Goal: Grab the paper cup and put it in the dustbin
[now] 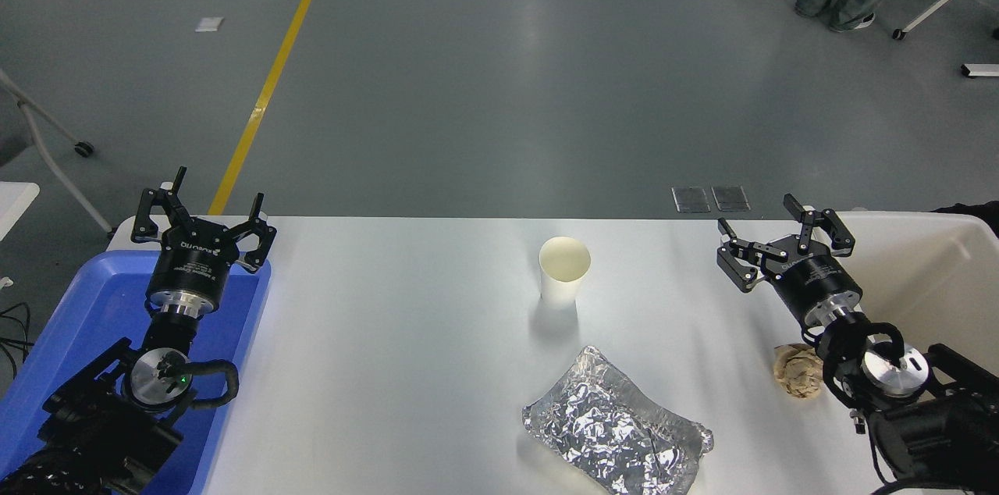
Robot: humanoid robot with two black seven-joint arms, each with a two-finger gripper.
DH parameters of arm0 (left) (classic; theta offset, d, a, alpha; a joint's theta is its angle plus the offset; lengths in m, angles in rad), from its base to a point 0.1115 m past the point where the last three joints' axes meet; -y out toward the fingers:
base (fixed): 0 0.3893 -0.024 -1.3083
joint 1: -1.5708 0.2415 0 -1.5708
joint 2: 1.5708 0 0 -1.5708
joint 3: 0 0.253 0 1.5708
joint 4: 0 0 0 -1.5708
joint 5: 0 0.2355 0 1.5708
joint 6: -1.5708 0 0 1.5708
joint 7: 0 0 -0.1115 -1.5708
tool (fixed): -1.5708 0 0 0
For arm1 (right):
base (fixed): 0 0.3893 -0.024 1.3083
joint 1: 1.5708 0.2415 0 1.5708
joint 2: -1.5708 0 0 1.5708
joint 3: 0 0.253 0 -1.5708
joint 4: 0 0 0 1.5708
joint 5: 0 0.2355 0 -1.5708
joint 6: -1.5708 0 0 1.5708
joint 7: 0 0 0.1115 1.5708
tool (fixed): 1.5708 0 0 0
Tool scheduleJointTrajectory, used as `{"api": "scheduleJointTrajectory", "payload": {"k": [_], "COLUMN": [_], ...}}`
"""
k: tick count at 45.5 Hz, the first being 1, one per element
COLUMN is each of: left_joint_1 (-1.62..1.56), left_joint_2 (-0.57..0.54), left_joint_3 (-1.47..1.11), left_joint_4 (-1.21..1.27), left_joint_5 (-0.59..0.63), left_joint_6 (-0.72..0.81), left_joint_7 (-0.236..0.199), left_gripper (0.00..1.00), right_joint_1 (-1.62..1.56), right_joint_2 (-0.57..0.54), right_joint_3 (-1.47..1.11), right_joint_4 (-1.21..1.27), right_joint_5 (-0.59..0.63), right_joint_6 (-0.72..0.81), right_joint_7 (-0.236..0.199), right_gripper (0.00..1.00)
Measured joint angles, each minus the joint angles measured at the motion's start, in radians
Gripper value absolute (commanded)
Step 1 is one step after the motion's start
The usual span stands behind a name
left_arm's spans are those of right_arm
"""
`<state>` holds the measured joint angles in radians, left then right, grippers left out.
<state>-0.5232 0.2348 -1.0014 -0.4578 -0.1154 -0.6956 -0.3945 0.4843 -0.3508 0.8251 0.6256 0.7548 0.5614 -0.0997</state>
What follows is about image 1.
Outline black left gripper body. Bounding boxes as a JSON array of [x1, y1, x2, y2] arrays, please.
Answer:
[[147, 218, 240, 304]]

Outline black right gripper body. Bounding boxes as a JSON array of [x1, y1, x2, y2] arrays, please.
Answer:
[[761, 249, 864, 322]]

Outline white paper cup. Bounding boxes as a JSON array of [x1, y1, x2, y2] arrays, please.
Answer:
[[539, 237, 592, 309]]

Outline metal floor plate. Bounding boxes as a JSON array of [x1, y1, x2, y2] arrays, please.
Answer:
[[711, 185, 751, 212], [672, 187, 712, 213]]

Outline large pale plastic bin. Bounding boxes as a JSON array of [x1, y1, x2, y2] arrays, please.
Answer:
[[816, 210, 999, 363]]

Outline crumpled tan paper ball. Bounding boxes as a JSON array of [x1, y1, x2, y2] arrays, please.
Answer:
[[773, 343, 825, 400]]

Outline blue plastic tray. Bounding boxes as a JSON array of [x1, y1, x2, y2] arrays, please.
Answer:
[[0, 249, 272, 495]]

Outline white board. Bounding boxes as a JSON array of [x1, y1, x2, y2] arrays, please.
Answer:
[[0, 182, 41, 242]]

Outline crumpled silver foil tray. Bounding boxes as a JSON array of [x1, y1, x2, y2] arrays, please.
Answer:
[[521, 345, 715, 495]]

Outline white wheeled stand frame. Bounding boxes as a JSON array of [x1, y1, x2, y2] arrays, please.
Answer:
[[0, 69, 116, 238]]

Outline thin black cables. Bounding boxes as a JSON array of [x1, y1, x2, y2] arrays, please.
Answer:
[[0, 302, 34, 379]]

